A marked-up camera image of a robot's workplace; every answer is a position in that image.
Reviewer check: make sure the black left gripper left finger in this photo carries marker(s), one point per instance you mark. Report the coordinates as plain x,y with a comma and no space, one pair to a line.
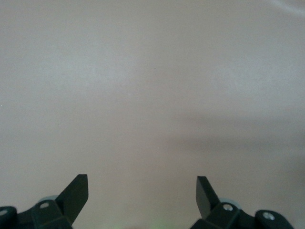
74,198

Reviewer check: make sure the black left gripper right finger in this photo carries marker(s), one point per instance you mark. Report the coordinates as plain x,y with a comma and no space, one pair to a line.
205,198

